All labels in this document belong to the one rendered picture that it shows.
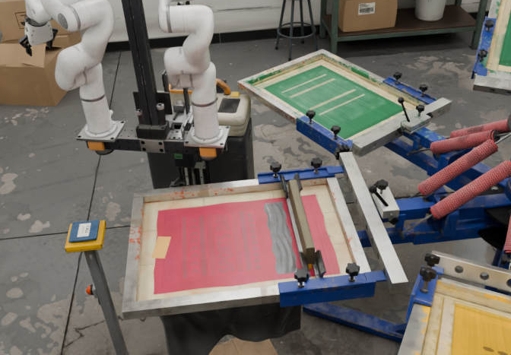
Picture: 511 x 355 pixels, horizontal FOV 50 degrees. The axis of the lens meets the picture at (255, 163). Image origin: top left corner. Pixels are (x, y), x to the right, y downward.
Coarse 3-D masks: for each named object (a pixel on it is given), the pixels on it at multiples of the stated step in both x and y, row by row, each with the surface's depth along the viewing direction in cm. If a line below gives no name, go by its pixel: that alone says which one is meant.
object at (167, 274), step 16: (320, 240) 193; (176, 256) 190; (272, 256) 188; (160, 272) 184; (176, 272) 184; (240, 272) 183; (256, 272) 183; (272, 272) 182; (336, 272) 181; (160, 288) 179; (176, 288) 179; (192, 288) 178
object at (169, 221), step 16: (176, 208) 210; (192, 208) 210; (208, 208) 209; (224, 208) 209; (240, 208) 209; (256, 208) 208; (304, 208) 207; (160, 224) 203; (176, 224) 203; (256, 224) 201; (288, 224) 201; (320, 224) 200; (176, 240) 196
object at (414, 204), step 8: (400, 200) 196; (408, 200) 196; (416, 200) 196; (376, 208) 193; (400, 208) 192; (408, 208) 192; (416, 208) 192; (424, 208) 192; (408, 216) 194; (416, 216) 194; (424, 216) 194
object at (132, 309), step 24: (144, 192) 213; (168, 192) 212; (192, 192) 213; (216, 192) 214; (240, 192) 216; (336, 192) 209; (360, 264) 179; (264, 288) 173; (144, 312) 169; (168, 312) 170
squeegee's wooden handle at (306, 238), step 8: (288, 184) 205; (296, 184) 202; (288, 192) 208; (296, 192) 199; (296, 200) 195; (296, 208) 192; (296, 216) 193; (304, 216) 188; (304, 224) 185; (304, 232) 182; (304, 240) 179; (312, 240) 179; (304, 248) 180; (312, 248) 176; (304, 256) 181; (312, 256) 179
